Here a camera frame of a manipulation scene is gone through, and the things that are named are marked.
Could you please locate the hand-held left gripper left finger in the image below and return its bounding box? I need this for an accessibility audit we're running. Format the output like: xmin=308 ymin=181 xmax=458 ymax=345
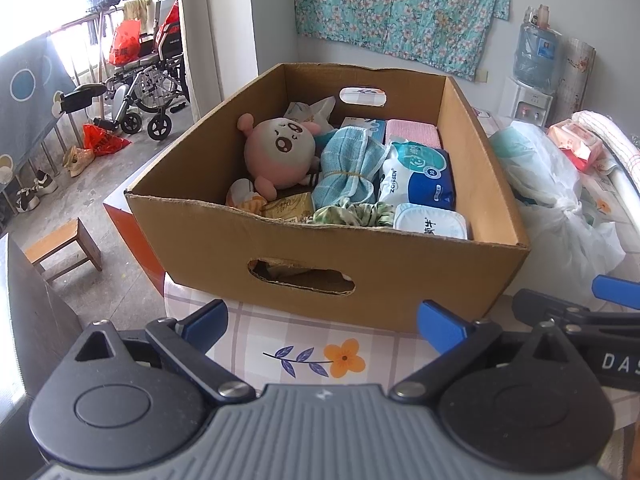
xmin=74 ymin=299 xmax=254 ymax=407

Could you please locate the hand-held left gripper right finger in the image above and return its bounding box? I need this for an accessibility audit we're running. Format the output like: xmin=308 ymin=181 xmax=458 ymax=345
xmin=389 ymin=299 xmax=572 ymax=404

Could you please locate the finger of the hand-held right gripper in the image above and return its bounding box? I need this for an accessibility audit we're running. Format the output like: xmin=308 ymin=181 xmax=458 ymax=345
xmin=512 ymin=288 xmax=604 ymax=329
xmin=592 ymin=274 xmax=640 ymax=307

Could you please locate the white yogurt cup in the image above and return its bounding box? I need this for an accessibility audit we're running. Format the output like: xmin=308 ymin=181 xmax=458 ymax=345
xmin=392 ymin=202 xmax=474 ymax=242

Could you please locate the brown cardboard box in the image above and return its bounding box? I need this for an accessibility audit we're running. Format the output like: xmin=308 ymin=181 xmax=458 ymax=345
xmin=123 ymin=62 xmax=532 ymax=334

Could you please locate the gold tissue pack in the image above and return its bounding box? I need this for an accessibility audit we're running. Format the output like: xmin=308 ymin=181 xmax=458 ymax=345
xmin=259 ymin=192 xmax=316 ymax=221

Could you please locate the green floral scrunchie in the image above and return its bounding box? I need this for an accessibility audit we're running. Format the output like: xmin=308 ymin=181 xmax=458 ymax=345
xmin=312 ymin=197 xmax=402 ymax=229

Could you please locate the blue white wipes pack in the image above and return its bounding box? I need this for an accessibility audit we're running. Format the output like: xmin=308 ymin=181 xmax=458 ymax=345
xmin=377 ymin=140 xmax=458 ymax=212

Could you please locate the blue towel bundle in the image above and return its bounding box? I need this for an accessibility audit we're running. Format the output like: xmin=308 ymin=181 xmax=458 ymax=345
xmin=312 ymin=127 xmax=389 ymax=207

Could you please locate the pink plush toy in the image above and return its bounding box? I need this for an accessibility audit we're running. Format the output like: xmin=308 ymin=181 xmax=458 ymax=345
xmin=236 ymin=112 xmax=324 ymax=202

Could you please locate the pink sponge cloth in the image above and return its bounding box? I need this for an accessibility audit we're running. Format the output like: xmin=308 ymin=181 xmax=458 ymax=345
xmin=384 ymin=118 xmax=444 ymax=149

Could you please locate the light blue packet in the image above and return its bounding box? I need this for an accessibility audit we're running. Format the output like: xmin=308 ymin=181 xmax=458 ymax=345
xmin=339 ymin=116 xmax=389 ymax=144

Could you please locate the white teal plastic packet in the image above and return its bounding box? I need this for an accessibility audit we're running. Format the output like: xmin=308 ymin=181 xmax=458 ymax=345
xmin=284 ymin=95 xmax=337 ymax=129

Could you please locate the checked bed sheet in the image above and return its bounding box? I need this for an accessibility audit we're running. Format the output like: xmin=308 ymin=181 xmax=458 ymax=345
xmin=162 ymin=105 xmax=640 ymax=431

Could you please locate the white plastic bag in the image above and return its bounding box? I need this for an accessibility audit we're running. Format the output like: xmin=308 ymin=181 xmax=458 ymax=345
xmin=486 ymin=120 xmax=627 ymax=302

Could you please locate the orange box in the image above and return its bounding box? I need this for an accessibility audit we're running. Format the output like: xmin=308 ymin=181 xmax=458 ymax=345
xmin=102 ymin=175 xmax=167 ymax=282

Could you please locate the white stitched towel blanket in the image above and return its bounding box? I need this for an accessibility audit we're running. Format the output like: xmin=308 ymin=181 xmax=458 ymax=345
xmin=571 ymin=109 xmax=640 ymax=187

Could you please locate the red wet wipes pack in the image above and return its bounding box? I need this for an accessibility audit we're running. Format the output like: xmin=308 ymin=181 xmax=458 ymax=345
xmin=546 ymin=119 xmax=604 ymax=172

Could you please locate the wooden stool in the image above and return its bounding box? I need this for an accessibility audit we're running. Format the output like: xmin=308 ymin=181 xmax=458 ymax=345
xmin=23 ymin=217 xmax=104 ymax=284

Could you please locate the white water dispenser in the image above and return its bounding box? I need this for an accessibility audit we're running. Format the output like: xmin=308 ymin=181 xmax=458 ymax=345
xmin=502 ymin=75 xmax=557 ymax=127

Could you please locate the beige shoe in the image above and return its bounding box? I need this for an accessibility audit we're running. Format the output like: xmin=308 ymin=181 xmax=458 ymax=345
xmin=62 ymin=144 xmax=97 ymax=178

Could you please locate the red plastic bag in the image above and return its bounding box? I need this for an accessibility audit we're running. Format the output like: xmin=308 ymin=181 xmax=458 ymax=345
xmin=108 ymin=18 xmax=143 ymax=67
xmin=82 ymin=123 xmax=133 ymax=157

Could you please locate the black white sneaker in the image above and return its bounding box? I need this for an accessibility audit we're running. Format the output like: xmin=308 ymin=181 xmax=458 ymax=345
xmin=33 ymin=169 xmax=59 ymax=197
xmin=14 ymin=187 xmax=42 ymax=214

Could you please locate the floral rolled mat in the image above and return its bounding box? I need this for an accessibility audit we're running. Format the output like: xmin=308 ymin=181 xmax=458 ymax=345
xmin=552 ymin=37 xmax=599 ymax=127

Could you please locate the wheelchair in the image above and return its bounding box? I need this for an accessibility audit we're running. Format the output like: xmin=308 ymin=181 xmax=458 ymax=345
xmin=54 ymin=0 xmax=192 ymax=142

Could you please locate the blue water bottle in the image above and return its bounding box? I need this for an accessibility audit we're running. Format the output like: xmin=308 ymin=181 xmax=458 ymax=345
xmin=513 ymin=22 xmax=564 ymax=94

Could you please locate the grey circle-print curtain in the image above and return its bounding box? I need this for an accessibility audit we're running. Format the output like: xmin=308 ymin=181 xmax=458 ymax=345
xmin=0 ymin=34 xmax=77 ymax=213

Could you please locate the yellow hanging towel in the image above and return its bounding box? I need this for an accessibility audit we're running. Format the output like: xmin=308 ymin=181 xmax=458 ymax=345
xmin=122 ymin=0 xmax=154 ymax=24

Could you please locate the teal floral wall cloth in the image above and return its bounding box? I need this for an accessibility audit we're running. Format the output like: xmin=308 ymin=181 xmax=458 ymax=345
xmin=294 ymin=0 xmax=513 ymax=81

